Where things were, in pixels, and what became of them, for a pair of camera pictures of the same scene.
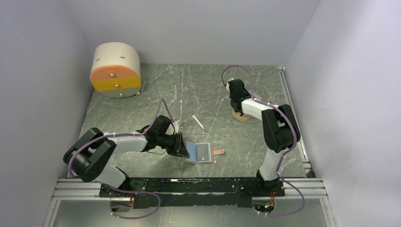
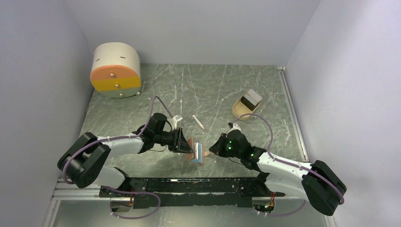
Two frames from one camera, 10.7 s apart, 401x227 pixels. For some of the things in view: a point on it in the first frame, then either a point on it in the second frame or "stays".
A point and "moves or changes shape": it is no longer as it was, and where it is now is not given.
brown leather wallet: [202, 153] moves or changes shape
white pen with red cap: [197, 121] stays
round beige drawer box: [115, 71] stays
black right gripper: [247, 93] -> [217, 148]
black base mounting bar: [178, 193] stays
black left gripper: [181, 151] stays
